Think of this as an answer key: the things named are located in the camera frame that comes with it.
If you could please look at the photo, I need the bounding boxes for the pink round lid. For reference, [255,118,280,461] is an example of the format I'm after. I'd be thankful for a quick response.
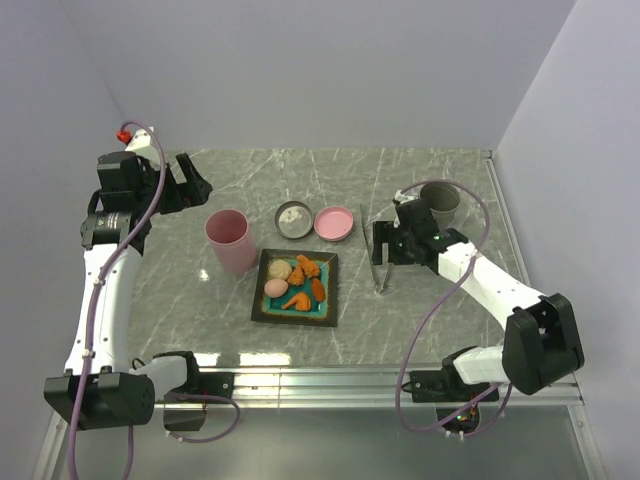
[314,206,354,242]

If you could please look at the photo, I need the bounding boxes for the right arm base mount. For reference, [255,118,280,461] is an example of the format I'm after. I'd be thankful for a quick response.
[402,370,491,437]

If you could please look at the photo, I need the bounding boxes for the square black teal plate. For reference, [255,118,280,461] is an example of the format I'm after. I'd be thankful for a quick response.
[250,249,339,328]

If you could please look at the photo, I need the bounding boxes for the fried chicken piece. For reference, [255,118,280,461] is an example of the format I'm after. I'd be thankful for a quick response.
[287,265,306,286]
[296,254,321,278]

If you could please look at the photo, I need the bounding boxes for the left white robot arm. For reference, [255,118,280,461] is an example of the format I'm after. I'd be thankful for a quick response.
[44,151,212,430]

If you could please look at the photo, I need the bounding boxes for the brown fried nugget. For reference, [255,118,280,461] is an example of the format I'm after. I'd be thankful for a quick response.
[311,277,326,303]

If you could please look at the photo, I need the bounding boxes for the grey cylindrical container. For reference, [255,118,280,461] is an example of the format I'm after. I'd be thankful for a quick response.
[420,182,460,230]

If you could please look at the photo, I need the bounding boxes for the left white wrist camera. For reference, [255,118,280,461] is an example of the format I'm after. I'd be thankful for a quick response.
[125,129,159,162]

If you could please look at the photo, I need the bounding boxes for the aluminium front rail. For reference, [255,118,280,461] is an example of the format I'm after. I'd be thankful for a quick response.
[30,363,608,480]

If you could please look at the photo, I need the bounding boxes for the pink cylindrical container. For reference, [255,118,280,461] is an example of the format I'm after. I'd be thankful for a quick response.
[205,209,257,274]

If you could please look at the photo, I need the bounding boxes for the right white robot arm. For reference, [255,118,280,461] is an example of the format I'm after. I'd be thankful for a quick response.
[372,199,585,400]

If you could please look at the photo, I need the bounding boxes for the pink egg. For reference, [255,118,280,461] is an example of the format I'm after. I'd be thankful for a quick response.
[264,278,289,298]

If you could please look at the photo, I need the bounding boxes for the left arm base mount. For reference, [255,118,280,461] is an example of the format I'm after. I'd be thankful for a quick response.
[162,371,235,433]

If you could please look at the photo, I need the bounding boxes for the metal tongs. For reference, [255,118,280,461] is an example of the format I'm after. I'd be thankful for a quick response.
[359,204,392,295]

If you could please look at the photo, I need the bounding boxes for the beige steamed bun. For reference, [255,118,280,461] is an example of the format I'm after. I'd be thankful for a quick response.
[268,259,293,281]

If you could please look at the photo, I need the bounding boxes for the grey round lid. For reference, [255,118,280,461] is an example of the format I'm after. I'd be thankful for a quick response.
[275,200,314,240]

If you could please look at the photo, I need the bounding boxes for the orange chicken drumstick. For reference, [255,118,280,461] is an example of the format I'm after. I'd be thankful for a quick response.
[281,292,312,312]

